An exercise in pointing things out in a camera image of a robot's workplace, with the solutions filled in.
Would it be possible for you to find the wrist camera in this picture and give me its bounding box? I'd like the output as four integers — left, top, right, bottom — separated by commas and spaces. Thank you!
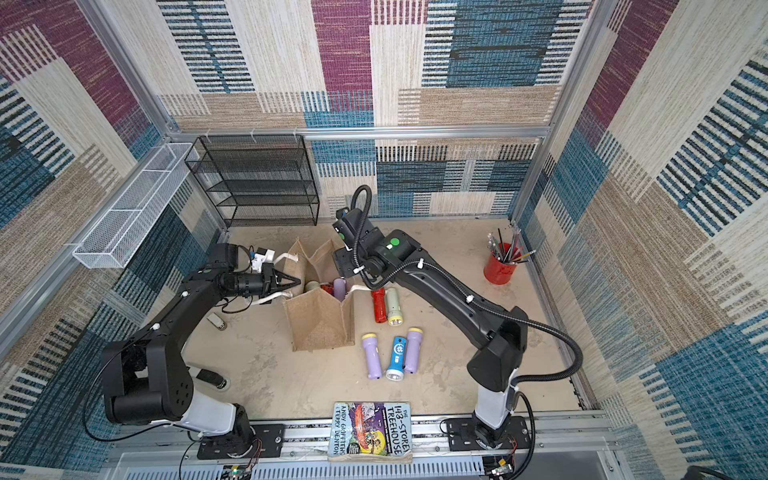
249, 246, 275, 273
333, 207, 362, 243

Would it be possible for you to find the black white marker pen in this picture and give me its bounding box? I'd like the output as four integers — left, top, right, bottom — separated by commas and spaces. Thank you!
195, 369, 230, 391

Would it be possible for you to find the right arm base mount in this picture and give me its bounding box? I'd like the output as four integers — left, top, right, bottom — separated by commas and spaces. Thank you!
440, 416, 531, 452

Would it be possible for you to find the burlap tote bag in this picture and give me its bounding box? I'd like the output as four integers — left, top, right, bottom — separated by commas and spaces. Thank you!
274, 238, 366, 352

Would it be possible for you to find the white mesh wall basket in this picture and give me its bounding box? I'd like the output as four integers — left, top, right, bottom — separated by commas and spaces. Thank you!
73, 143, 192, 269

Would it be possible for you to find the black wire shelf rack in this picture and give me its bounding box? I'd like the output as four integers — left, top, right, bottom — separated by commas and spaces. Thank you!
185, 134, 320, 228

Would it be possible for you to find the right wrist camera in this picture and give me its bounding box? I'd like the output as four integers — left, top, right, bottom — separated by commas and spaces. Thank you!
333, 207, 362, 243

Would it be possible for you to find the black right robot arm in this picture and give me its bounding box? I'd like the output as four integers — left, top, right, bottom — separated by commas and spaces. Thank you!
333, 207, 527, 449

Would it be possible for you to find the purple flashlight lower row left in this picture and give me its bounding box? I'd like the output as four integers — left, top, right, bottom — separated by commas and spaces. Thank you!
361, 333, 383, 380

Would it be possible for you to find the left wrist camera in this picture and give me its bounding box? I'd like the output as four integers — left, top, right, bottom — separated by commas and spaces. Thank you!
249, 246, 275, 273

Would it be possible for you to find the black corrugated cable conduit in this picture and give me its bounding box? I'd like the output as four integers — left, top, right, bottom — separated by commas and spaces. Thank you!
350, 184, 584, 480

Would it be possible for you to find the blue flashlight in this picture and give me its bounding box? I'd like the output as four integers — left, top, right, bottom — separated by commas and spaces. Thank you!
385, 336, 407, 382

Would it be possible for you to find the red pencil cup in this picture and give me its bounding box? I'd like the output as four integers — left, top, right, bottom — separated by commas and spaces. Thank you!
483, 243, 522, 285

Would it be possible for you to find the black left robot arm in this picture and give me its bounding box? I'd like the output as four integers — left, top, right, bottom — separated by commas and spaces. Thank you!
99, 243, 301, 444

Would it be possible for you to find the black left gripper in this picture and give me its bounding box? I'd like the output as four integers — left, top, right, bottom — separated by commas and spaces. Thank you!
231, 265, 303, 305

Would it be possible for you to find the small grey object on floor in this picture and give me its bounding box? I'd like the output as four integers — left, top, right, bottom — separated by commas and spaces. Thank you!
206, 313, 227, 331

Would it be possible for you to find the treehouse storey book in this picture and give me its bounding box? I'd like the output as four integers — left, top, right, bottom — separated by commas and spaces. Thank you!
327, 402, 413, 464

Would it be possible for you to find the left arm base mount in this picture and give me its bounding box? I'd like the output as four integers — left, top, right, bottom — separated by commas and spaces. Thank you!
196, 423, 286, 461

